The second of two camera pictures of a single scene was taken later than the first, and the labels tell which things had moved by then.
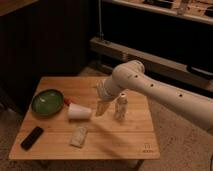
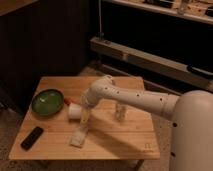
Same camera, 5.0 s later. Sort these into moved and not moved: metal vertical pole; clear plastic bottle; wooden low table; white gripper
Moved: white gripper
Not moved: wooden low table; metal vertical pole; clear plastic bottle
